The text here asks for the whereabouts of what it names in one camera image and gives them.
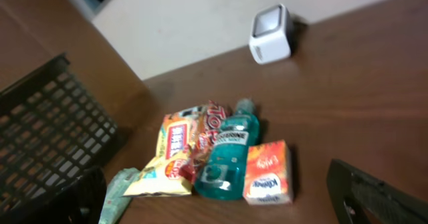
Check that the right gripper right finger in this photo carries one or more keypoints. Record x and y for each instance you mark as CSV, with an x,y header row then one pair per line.
x,y
353,191

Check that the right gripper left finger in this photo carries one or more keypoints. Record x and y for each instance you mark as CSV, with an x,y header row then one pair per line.
x,y
77,201

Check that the teal wet wipes pack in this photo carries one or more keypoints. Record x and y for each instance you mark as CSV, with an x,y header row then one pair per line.
x,y
115,203

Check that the cream snack bag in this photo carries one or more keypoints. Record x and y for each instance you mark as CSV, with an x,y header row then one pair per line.
x,y
177,138

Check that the small orange box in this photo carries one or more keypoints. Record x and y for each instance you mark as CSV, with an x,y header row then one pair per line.
x,y
268,175

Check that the blue Listerine mouthwash bottle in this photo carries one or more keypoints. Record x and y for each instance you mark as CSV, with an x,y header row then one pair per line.
x,y
223,176

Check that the chocolate bar wrapper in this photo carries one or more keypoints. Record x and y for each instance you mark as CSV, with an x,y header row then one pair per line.
x,y
213,114

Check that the white barcode scanner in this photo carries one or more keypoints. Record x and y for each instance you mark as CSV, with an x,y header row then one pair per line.
x,y
271,35

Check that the grey plastic basket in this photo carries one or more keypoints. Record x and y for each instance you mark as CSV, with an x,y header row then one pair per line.
x,y
52,129

